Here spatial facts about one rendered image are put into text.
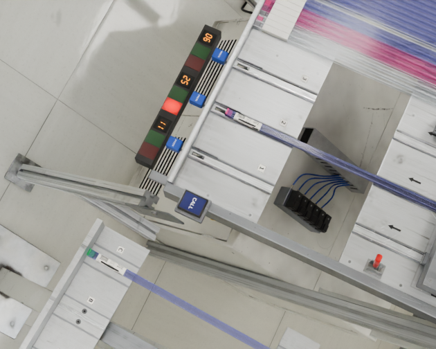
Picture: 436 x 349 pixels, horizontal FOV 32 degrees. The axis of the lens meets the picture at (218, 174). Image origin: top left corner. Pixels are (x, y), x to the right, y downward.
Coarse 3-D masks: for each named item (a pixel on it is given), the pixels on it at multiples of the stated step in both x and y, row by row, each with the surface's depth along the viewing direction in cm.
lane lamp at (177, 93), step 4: (172, 88) 161; (176, 88) 161; (180, 88) 161; (172, 92) 161; (176, 92) 161; (180, 92) 161; (184, 92) 161; (188, 92) 161; (168, 96) 161; (172, 96) 161; (176, 96) 161; (180, 96) 161; (184, 96) 161; (180, 100) 160
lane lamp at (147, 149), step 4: (144, 144) 158; (148, 144) 158; (140, 148) 158; (144, 148) 158; (148, 148) 158; (152, 148) 158; (156, 148) 158; (140, 152) 157; (144, 152) 157; (148, 152) 157; (152, 152) 157; (156, 152) 157; (148, 156) 157; (152, 156) 157
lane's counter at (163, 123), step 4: (160, 116) 160; (156, 120) 159; (160, 120) 159; (164, 120) 159; (168, 120) 159; (156, 124) 159; (160, 124) 159; (164, 124) 159; (168, 124) 159; (156, 128) 159; (160, 128) 159; (164, 128) 159; (168, 128) 159; (164, 132) 159
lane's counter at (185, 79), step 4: (180, 76) 162; (184, 76) 162; (188, 76) 162; (192, 76) 162; (180, 80) 162; (184, 80) 162; (188, 80) 162; (192, 80) 162; (180, 84) 161; (184, 84) 161; (188, 84) 161; (188, 88) 161
